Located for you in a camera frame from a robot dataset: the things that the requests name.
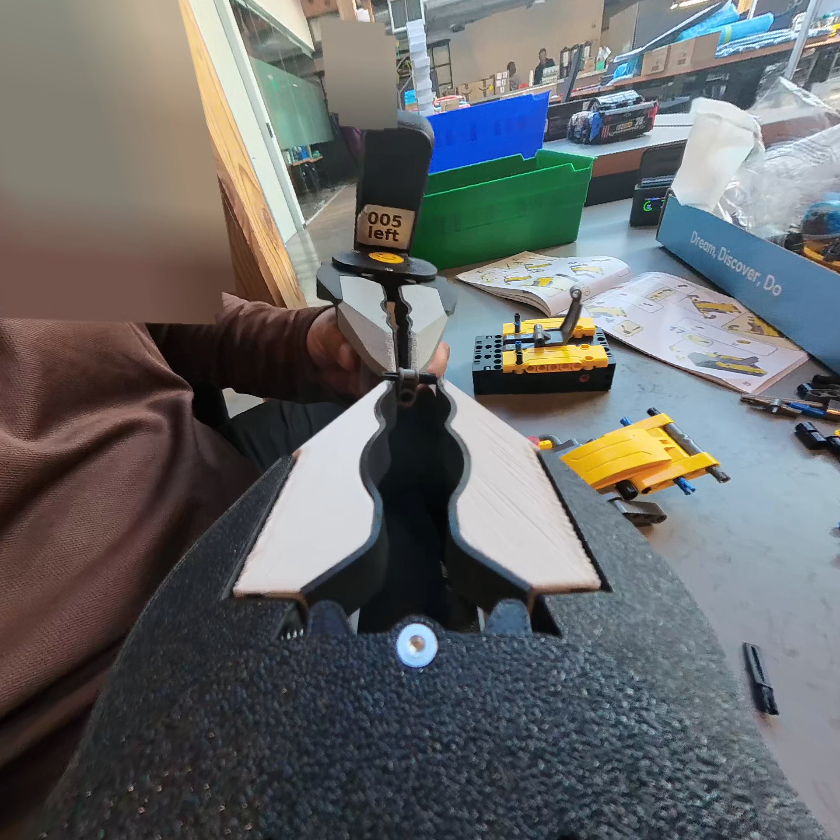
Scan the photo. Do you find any black yellow toy base assembly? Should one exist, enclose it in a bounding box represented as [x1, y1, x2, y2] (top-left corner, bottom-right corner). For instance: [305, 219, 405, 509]
[472, 287, 616, 396]

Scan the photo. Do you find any clear bag with blue parts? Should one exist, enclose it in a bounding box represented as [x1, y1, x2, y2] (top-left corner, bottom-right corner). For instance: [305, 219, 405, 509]
[715, 75, 840, 273]

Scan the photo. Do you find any white framed glass partition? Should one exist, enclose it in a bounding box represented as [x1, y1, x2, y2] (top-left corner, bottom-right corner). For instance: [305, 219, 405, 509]
[226, 0, 337, 227]

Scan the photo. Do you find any wooden table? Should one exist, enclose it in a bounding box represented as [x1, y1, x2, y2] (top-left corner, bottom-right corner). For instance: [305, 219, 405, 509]
[177, 0, 307, 311]

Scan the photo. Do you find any grey desk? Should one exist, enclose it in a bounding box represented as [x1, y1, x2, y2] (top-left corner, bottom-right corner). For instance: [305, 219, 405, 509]
[433, 118, 840, 828]

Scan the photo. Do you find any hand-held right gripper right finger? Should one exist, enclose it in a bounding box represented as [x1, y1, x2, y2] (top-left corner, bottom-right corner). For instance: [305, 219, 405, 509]
[436, 381, 602, 596]

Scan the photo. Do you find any open instruction booklet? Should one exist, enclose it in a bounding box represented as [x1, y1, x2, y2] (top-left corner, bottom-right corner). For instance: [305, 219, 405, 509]
[456, 251, 809, 395]

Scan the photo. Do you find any black device with green display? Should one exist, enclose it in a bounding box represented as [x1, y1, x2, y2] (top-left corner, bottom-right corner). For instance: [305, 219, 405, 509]
[630, 141, 688, 228]

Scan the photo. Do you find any grey connector with black pins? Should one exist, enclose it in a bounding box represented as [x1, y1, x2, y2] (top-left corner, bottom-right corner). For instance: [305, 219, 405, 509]
[382, 367, 439, 409]

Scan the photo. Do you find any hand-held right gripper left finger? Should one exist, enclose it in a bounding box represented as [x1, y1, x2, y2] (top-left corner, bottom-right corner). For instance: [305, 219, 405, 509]
[233, 379, 398, 601]

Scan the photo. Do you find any pile of small loose bricks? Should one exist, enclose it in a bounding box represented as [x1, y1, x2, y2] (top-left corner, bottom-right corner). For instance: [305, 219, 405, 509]
[740, 373, 840, 460]

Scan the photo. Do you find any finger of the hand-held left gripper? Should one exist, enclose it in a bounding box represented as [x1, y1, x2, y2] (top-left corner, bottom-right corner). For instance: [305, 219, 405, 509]
[336, 276, 401, 376]
[406, 285, 450, 374]

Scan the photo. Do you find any person's brown shirt torso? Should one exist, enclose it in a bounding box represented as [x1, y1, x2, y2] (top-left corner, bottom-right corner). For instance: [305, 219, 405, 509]
[0, 318, 277, 840]

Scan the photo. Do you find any yellow grey toy hood assembly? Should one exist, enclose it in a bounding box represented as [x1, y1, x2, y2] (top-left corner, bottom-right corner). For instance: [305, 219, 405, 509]
[535, 410, 731, 527]

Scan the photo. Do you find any blue plastic bin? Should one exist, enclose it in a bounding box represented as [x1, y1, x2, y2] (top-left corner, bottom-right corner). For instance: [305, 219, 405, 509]
[423, 91, 552, 175]

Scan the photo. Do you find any single black pin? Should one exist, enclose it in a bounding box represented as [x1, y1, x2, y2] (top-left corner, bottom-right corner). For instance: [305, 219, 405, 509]
[742, 642, 781, 718]

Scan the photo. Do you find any white plastic bag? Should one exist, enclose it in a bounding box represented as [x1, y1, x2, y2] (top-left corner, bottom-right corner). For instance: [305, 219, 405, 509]
[671, 97, 765, 214]

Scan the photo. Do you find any green plastic bin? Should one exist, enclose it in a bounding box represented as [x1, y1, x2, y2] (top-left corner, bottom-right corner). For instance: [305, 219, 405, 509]
[410, 147, 597, 271]

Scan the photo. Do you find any person's left forearm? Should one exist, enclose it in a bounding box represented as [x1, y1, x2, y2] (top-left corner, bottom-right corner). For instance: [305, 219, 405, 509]
[147, 294, 342, 403]

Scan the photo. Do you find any person's left hand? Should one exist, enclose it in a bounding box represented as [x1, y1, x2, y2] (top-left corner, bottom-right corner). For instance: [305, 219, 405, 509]
[306, 307, 454, 398]

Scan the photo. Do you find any blue rolled mat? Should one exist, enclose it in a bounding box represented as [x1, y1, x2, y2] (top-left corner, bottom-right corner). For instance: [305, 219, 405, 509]
[676, 3, 777, 46]

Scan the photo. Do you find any toy race car model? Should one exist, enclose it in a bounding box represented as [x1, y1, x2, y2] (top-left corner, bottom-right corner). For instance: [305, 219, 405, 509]
[566, 91, 660, 147]

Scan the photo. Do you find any far wooden workbench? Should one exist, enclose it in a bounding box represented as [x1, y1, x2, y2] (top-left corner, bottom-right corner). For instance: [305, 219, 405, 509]
[564, 33, 840, 109]

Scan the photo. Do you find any blue cardboard box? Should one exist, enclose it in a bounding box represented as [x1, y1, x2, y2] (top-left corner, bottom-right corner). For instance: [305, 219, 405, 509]
[656, 187, 840, 375]

